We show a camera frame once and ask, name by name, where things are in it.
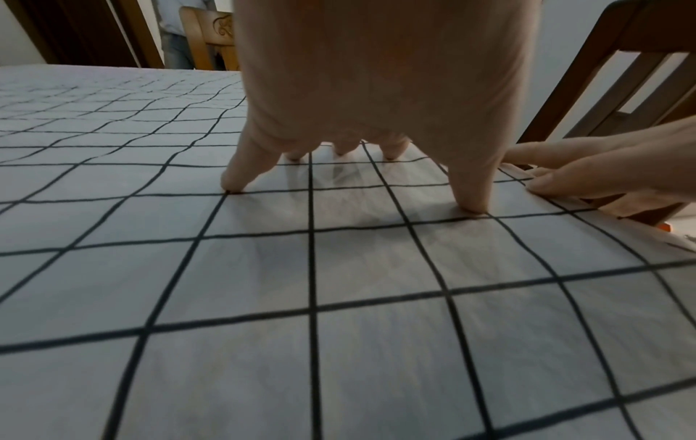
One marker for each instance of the person's left hand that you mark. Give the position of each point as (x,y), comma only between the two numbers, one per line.
(380,73)

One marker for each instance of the person's right hand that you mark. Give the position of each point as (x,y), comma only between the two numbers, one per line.
(625,167)

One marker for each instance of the white black-grid tablecloth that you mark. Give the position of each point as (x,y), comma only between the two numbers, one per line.
(326,300)

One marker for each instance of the dark brown wooden chair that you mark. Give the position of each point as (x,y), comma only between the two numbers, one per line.
(609,73)

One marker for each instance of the carved light wooden chair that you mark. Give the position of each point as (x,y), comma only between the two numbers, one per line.
(215,38)

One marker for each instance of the dark wooden door frame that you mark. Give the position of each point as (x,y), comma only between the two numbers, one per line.
(92,32)

